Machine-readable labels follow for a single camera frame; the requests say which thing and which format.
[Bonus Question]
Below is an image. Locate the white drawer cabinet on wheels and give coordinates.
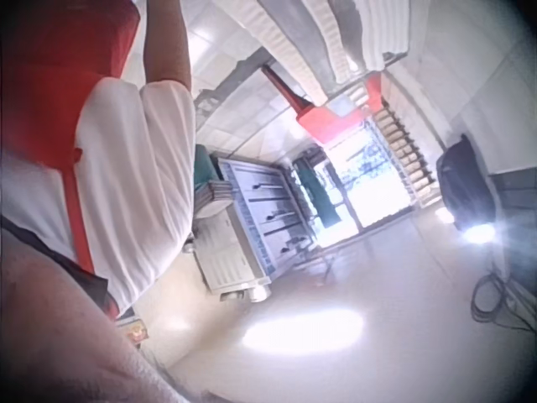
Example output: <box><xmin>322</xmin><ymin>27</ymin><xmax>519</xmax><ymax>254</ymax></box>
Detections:
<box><xmin>193</xmin><ymin>154</ymin><xmax>312</xmax><ymax>303</ymax></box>

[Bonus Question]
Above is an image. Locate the stack of grey books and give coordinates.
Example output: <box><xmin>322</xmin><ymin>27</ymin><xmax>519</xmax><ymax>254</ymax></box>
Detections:
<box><xmin>196</xmin><ymin>180</ymin><xmax>234</xmax><ymax>207</ymax></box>

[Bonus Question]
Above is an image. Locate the green cloth on rack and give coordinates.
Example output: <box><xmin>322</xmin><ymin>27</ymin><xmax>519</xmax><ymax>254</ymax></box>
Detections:
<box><xmin>293</xmin><ymin>155</ymin><xmax>341</xmax><ymax>228</ymax></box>

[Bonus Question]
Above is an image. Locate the metal folding stand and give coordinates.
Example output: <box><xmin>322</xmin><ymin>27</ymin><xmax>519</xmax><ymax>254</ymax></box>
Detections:
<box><xmin>289</xmin><ymin>237</ymin><xmax>336</xmax><ymax>281</ymax></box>

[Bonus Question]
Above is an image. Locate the green chair back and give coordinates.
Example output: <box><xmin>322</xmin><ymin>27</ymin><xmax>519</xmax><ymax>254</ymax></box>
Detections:
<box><xmin>193</xmin><ymin>143</ymin><xmax>223</xmax><ymax>188</ymax></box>

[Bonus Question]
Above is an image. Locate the wooden staircase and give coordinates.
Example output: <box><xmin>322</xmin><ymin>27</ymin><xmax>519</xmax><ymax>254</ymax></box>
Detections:
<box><xmin>371</xmin><ymin>103</ymin><xmax>440</xmax><ymax>207</ymax></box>

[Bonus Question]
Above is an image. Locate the stack of white mattresses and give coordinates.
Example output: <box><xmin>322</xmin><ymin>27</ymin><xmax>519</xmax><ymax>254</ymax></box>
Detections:
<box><xmin>222</xmin><ymin>0</ymin><xmax>411</xmax><ymax>106</ymax></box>

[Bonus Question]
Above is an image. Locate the red yellow packet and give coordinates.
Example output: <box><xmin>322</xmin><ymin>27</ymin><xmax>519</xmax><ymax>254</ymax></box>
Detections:
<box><xmin>117</xmin><ymin>315</ymin><xmax>150</xmax><ymax>346</ymax></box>

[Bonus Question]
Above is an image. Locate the black bag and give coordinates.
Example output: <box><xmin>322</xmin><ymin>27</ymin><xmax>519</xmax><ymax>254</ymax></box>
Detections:
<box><xmin>435</xmin><ymin>133</ymin><xmax>497</xmax><ymax>232</ymax></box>

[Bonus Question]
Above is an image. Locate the red bed frame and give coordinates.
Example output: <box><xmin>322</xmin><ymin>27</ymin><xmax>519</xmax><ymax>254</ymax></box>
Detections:
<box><xmin>260</xmin><ymin>65</ymin><xmax>383</xmax><ymax>144</ymax></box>

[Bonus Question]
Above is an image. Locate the black cable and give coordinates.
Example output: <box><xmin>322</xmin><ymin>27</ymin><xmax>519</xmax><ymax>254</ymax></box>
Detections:
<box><xmin>470</xmin><ymin>271</ymin><xmax>537</xmax><ymax>332</ymax></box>

